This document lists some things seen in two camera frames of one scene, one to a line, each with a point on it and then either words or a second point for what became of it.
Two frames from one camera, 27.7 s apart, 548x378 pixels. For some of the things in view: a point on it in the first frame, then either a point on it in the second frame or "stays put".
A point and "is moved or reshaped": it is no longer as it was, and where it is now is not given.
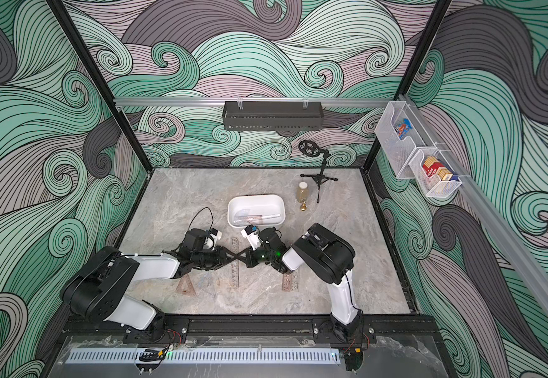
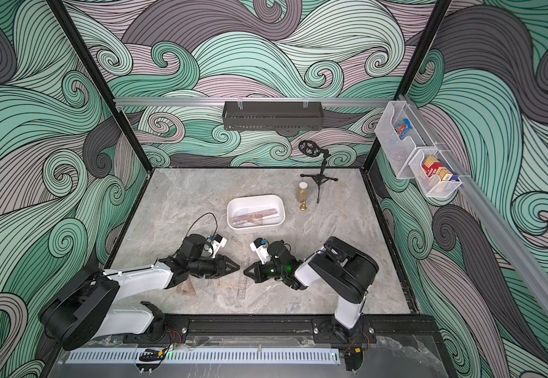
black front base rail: (255, 326) stays put
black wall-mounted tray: (272, 116) stays put
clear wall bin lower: (433, 174) stays put
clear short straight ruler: (295, 282) is moved or reshaped
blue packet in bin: (403, 129) stays put
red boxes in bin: (434, 166) stays put
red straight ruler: (286, 279) is moved or reshaped
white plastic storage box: (261, 210) stays put
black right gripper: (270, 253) → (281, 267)
